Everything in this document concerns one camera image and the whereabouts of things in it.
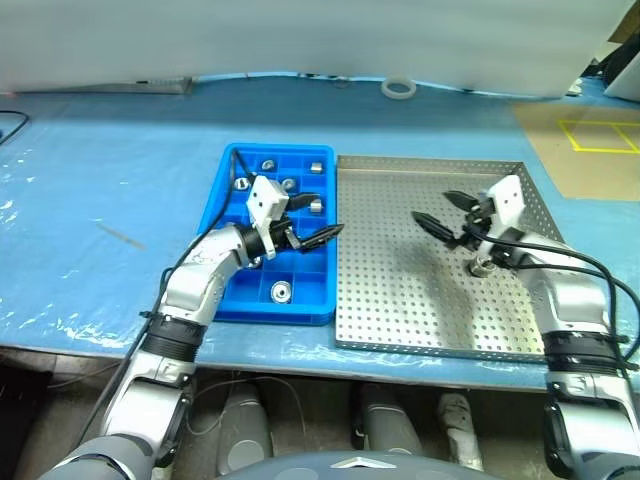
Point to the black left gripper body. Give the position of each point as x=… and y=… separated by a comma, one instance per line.
x=285, y=235

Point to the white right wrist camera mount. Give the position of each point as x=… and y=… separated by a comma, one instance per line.
x=507, y=200

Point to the blue plastic table cover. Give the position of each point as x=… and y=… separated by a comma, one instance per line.
x=100, y=175

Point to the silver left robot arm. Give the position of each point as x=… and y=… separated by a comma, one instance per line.
x=195, y=285

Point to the grey power strip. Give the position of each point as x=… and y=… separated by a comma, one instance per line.
x=165, y=86

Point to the white leaning board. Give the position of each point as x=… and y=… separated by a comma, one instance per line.
x=627, y=82

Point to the white backdrop board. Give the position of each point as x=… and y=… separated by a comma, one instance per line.
x=300, y=35

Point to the white scuffed rounded shape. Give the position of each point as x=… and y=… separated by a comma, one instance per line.
x=459, y=430

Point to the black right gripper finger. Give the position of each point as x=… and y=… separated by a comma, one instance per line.
x=465, y=202
x=440, y=230

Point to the white tape roll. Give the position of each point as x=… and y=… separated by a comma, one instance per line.
x=387, y=92

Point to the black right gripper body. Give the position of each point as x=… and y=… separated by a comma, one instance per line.
x=479, y=220

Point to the brown cardboard box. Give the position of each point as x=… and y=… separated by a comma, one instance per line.
x=627, y=20

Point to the blue compartment tray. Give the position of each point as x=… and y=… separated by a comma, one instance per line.
x=310, y=305

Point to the grey robot torso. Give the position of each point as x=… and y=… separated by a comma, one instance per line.
x=350, y=467

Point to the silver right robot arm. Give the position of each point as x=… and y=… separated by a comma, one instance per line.
x=570, y=300

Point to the dark grey rounded cylinder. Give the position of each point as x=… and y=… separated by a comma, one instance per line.
x=387, y=425
x=245, y=435

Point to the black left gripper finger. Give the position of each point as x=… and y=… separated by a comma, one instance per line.
x=320, y=237
x=302, y=200

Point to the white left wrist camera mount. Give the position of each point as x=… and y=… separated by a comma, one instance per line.
x=262, y=200

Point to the perforated metal tray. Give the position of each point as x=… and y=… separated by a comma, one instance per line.
x=400, y=310

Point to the yellow tape outline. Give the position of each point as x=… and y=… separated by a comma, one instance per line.
x=567, y=135

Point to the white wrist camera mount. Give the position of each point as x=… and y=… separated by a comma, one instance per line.
x=262, y=200
x=507, y=200

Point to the brown cardboard sheet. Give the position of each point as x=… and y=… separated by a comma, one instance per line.
x=590, y=175

